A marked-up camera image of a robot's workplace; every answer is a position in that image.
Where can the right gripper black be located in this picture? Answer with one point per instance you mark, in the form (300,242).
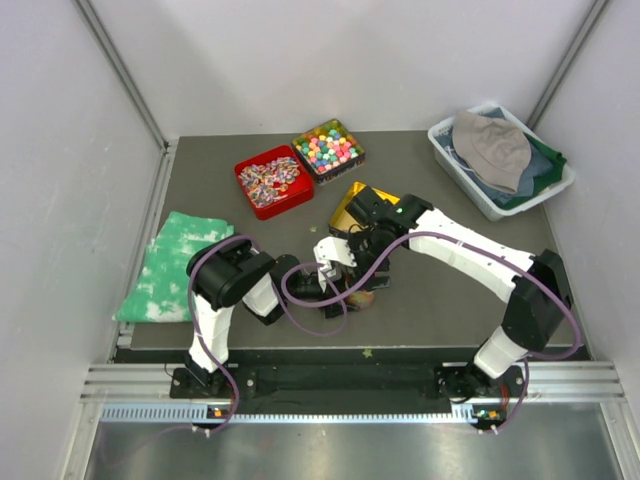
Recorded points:
(353,242)

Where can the golden tin with star candies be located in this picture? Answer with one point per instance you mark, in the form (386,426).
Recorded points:
(341,221)

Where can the blue-grey garment in basket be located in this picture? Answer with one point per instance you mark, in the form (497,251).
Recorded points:
(539,165)

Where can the clear plastic jar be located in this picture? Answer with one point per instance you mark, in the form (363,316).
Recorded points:
(361,300)

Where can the green garment in basket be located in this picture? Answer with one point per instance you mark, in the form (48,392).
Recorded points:
(545,181)

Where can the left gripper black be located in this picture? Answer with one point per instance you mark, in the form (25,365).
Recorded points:
(333,309)

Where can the green white cloth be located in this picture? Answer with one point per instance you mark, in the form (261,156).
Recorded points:
(159,294)

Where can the tin with colourful cube candies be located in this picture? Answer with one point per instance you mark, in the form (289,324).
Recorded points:
(328,151)

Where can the beige bucket hat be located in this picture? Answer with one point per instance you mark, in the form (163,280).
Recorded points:
(496,150)

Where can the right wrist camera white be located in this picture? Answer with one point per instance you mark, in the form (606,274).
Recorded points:
(332,250)

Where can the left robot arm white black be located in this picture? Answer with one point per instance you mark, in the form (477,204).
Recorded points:
(221,277)

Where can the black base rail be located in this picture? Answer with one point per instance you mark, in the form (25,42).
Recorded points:
(340,381)

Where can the red tin with lollipops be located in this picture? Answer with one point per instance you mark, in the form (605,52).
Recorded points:
(274,182)

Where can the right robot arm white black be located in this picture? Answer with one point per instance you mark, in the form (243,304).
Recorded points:
(534,288)

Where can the white plastic basket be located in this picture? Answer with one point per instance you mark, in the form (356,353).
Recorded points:
(440,135)

